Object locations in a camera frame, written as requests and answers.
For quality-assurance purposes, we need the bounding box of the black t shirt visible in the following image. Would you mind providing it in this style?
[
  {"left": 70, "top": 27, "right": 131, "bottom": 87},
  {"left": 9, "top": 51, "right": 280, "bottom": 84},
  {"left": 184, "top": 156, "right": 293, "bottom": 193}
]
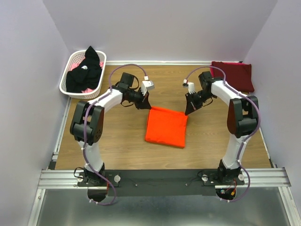
[{"left": 66, "top": 46, "right": 102, "bottom": 93}]

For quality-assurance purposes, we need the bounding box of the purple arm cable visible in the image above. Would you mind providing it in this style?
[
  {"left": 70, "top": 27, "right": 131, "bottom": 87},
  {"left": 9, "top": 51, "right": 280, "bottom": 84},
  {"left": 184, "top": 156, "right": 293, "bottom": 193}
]
[
  {"left": 81, "top": 64, "right": 149, "bottom": 206},
  {"left": 182, "top": 65, "right": 261, "bottom": 203}
]

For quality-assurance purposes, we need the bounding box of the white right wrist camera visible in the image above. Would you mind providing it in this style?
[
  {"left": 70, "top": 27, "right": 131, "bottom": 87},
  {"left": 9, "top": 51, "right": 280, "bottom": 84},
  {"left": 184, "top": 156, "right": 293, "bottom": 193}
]
[{"left": 187, "top": 82, "right": 196, "bottom": 94}]

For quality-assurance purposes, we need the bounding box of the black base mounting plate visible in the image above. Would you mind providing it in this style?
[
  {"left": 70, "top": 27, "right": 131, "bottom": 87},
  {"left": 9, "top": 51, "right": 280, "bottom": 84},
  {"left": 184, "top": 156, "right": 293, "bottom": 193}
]
[{"left": 73, "top": 169, "right": 245, "bottom": 202}]

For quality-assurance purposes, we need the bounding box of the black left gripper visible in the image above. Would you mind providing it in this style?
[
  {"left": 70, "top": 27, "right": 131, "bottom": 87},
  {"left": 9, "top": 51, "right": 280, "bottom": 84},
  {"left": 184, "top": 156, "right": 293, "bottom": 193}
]
[{"left": 127, "top": 87, "right": 151, "bottom": 110}]

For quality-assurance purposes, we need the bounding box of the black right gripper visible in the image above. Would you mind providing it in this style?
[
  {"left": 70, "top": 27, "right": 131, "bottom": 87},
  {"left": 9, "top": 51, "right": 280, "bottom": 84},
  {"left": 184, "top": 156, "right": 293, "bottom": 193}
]
[{"left": 185, "top": 90, "right": 214, "bottom": 115}]

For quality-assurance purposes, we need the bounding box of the orange t shirt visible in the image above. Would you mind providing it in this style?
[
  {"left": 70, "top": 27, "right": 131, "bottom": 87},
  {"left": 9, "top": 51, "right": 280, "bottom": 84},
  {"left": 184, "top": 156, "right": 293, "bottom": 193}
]
[{"left": 145, "top": 107, "right": 188, "bottom": 148}]

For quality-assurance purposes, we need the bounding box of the aluminium extrusion rail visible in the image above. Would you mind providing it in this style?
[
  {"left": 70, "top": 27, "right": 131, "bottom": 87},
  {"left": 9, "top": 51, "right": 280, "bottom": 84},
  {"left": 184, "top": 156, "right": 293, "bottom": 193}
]
[{"left": 38, "top": 168, "right": 291, "bottom": 189}]

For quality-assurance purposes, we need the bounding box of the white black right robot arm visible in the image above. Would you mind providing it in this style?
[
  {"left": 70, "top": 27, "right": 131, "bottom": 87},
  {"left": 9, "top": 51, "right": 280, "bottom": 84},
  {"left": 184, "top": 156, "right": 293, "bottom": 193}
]
[{"left": 183, "top": 71, "right": 261, "bottom": 185}]

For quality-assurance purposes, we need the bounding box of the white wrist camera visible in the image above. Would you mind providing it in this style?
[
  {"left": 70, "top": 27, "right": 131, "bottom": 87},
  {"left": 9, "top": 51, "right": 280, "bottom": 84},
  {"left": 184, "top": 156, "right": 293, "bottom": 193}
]
[
  {"left": 141, "top": 80, "right": 155, "bottom": 96},
  {"left": 187, "top": 82, "right": 196, "bottom": 94}
]

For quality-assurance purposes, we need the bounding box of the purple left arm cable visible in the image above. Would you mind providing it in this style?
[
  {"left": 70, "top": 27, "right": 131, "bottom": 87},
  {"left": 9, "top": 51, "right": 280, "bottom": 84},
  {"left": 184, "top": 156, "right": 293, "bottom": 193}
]
[{"left": 81, "top": 64, "right": 149, "bottom": 206}]

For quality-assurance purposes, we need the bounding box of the white plastic laundry basket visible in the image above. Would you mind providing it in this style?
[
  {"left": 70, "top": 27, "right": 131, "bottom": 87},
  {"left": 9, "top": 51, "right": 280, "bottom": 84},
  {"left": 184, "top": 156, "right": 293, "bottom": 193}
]
[{"left": 59, "top": 48, "right": 107, "bottom": 99}]

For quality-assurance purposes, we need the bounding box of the folded maroon t shirt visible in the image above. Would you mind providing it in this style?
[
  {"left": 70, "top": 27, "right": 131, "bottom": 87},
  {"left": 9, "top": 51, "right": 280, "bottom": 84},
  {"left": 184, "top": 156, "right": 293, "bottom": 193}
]
[{"left": 211, "top": 61, "right": 254, "bottom": 93}]

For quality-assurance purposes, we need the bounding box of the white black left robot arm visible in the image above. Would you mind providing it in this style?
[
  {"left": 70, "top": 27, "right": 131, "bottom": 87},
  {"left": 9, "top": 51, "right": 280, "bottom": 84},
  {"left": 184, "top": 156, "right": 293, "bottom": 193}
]
[{"left": 70, "top": 73, "right": 154, "bottom": 186}]

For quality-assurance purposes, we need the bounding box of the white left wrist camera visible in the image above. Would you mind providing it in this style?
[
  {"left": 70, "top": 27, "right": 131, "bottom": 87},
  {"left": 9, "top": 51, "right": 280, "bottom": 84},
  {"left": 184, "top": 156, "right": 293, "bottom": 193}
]
[{"left": 141, "top": 80, "right": 155, "bottom": 96}]

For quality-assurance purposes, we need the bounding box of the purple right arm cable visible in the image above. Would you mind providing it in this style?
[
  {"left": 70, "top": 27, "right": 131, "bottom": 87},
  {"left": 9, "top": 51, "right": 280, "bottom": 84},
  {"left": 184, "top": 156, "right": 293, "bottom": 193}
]
[{"left": 182, "top": 65, "right": 261, "bottom": 203}]

